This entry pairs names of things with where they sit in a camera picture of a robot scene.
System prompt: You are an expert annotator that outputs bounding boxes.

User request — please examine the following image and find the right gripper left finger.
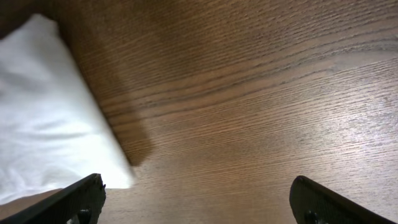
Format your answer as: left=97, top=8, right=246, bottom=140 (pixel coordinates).
left=1, top=174, right=106, bottom=224

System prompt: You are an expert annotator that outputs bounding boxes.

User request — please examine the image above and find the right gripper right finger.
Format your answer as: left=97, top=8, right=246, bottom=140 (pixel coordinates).
left=289, top=175, right=396, bottom=224

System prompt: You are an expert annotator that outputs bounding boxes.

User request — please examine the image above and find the white t-shirt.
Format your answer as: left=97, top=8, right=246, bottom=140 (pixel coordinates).
left=1, top=14, right=134, bottom=204

